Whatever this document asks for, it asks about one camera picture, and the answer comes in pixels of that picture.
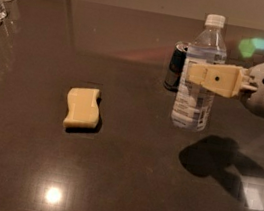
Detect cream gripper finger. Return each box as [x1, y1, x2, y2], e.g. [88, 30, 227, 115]
[184, 57, 262, 103]

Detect blue label plastic water bottle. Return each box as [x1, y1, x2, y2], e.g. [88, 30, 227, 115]
[171, 14, 227, 131]

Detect yellow sponge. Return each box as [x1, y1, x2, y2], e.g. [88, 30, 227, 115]
[63, 87, 100, 129]

